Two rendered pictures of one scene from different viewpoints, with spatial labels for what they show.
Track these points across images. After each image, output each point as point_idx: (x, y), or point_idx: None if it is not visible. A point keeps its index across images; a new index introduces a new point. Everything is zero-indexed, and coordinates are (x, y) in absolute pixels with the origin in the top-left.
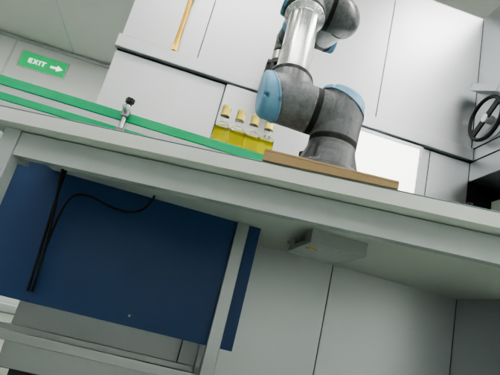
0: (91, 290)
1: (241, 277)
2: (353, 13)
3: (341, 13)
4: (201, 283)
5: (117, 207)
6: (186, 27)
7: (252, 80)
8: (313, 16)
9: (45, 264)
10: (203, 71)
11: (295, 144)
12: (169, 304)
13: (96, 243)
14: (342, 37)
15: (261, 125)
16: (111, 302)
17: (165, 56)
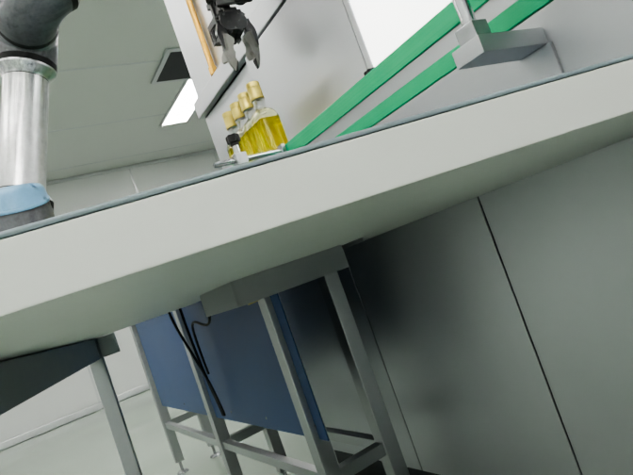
0: (244, 401)
1: (289, 345)
2: (7, 10)
3: (6, 30)
4: (276, 367)
5: (215, 317)
6: (206, 33)
7: (253, 22)
8: (3, 83)
9: (223, 386)
10: (232, 69)
11: (320, 54)
12: (274, 399)
13: (225, 356)
14: (66, 8)
15: (286, 72)
16: (255, 408)
17: (213, 89)
